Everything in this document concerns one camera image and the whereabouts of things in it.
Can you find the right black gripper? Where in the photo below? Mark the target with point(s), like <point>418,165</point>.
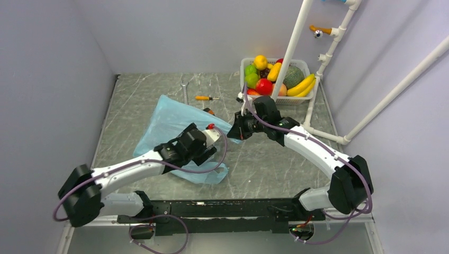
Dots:
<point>237,131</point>

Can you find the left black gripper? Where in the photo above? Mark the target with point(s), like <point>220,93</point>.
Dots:
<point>203,153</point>

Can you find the light blue plastic bag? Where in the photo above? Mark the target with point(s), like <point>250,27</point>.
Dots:
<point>168,120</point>

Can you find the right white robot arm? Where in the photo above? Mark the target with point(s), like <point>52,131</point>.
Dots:
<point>350,189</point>

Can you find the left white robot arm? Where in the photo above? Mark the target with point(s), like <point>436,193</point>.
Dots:
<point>91,193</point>

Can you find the orange black small brush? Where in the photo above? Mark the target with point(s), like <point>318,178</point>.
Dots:
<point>208,110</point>

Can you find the green lime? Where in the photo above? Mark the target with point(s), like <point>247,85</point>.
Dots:
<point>251,80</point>

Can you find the silver wrench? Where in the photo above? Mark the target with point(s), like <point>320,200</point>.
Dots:
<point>184,85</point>

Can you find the peach fruit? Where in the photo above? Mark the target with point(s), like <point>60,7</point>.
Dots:
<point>282,92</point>

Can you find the yellow mango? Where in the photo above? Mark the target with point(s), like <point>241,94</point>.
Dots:
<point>274,72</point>

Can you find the yellow lemon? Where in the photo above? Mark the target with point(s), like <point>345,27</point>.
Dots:
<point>260,62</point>

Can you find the lower yellow banana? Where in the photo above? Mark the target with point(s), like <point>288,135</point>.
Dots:
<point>308,89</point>

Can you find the orange faucet tap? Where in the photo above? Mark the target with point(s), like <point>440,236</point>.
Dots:
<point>319,32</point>

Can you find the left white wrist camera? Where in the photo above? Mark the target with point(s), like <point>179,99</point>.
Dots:
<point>212,135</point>

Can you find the orange handled screwdriver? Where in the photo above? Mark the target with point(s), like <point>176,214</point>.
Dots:
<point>205,98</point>

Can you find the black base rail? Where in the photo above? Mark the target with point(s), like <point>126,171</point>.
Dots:
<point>275,215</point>

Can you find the aluminium frame rail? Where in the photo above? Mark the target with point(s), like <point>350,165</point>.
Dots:
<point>68,231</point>

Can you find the white pvc pipe frame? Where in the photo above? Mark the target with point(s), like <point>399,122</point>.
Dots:
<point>384,42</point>

